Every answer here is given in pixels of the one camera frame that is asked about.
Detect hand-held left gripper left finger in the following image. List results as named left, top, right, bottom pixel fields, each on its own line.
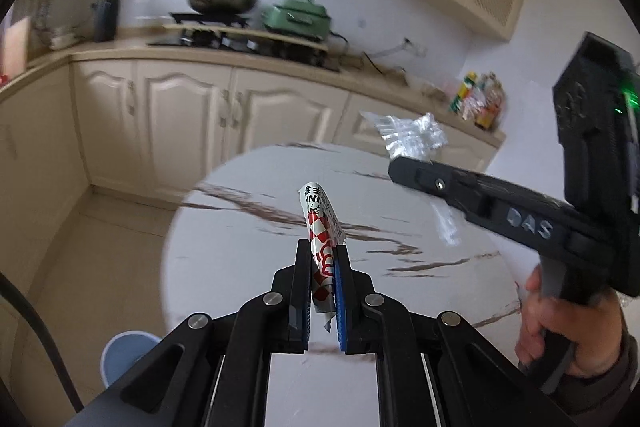
left=65, top=239, right=313, bottom=427

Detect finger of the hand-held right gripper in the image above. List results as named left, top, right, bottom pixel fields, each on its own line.
left=388, top=157, right=483, bottom=220

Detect wooden cutting board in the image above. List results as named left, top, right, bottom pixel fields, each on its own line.
left=2, top=18, right=32, bottom=75

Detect person's right forearm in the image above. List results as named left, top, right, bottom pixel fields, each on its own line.
left=560, top=302, right=640, bottom=418

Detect person's right hand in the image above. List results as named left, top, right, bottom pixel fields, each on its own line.
left=515, top=264, right=631, bottom=378

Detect black electric kettle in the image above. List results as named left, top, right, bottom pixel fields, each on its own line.
left=91, top=0, right=122, bottom=42

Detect black power cable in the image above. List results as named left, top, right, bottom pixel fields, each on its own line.
left=327, top=32, right=406, bottom=78

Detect black gas hob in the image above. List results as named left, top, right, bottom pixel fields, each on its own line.
left=147, top=29, right=343, bottom=72

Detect clear plastic bag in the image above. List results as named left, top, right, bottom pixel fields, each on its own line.
left=359, top=109, right=463, bottom=248

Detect blue trash bin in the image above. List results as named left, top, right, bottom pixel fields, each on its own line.
left=100, top=331, right=166, bottom=388

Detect green electric cooker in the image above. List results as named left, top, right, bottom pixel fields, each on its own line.
left=261, top=0, right=333, bottom=42

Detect long wooden board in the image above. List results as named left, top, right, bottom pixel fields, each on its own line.
left=162, top=23, right=331, bottom=54

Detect black portable burner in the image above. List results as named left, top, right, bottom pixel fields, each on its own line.
left=170, top=11, right=251, bottom=28

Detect stacked white bowls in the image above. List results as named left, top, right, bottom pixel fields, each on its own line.
left=47, top=24, right=81, bottom=50

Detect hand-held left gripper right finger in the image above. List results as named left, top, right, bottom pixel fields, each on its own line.
left=334, top=244, right=571, bottom=427

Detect white wall socket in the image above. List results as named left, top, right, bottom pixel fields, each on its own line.
left=400, top=38, right=428, bottom=58

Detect cluster of condiment bottles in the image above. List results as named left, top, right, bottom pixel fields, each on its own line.
left=449, top=72, right=506, bottom=130

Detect thick black cable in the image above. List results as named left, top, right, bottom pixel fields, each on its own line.
left=0, top=272, right=86, bottom=413

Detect red white checkered wrapper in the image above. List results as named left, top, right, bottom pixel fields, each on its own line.
left=296, top=182, right=347, bottom=333

